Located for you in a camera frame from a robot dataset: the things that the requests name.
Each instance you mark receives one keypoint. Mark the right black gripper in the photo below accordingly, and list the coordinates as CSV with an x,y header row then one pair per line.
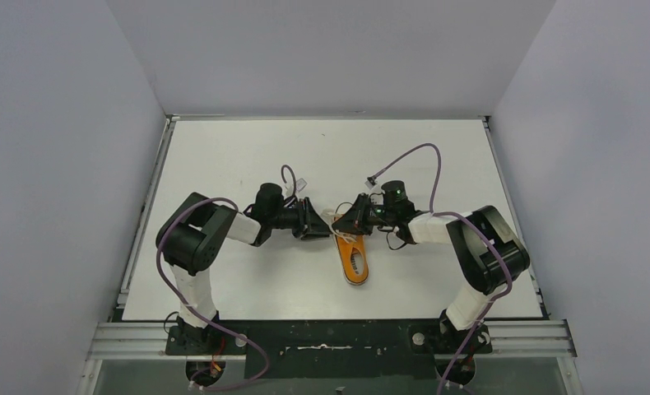
x,y
357,213

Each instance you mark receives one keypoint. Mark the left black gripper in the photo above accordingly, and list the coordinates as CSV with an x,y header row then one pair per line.
x,y
304,219

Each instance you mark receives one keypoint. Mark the orange canvas sneaker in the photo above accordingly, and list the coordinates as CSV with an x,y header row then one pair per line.
x,y
353,260

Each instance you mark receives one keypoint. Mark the cream shoelace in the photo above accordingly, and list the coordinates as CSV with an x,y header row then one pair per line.
x,y
330,215

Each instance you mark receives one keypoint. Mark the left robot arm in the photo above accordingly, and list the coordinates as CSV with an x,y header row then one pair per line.
x,y
190,241

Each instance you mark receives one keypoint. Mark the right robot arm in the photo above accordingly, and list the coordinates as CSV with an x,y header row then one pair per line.
x,y
489,254

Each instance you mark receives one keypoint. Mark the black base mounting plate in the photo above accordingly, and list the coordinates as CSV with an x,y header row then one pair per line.
x,y
423,348

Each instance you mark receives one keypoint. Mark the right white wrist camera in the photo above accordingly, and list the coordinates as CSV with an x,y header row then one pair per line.
x,y
372,183

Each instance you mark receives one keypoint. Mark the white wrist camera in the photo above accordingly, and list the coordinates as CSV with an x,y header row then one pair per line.
x,y
300,185
372,183

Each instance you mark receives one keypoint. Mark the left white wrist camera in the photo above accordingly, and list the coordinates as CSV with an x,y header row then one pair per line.
x,y
300,185

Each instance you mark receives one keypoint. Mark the aluminium right table rail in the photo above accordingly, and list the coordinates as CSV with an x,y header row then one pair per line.
x,y
495,153

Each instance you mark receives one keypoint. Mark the aluminium front rail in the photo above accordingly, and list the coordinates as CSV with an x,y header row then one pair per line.
x,y
521,339

